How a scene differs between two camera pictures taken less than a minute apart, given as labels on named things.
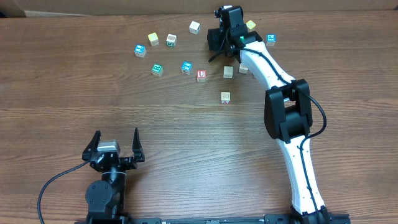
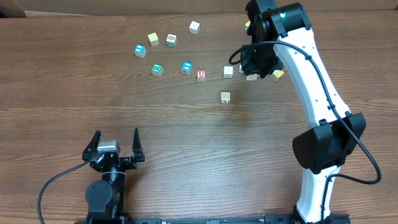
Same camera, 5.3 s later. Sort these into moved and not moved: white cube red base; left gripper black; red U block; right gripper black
Moved: right gripper black
Not moved: red U block; left gripper black; white cube red base
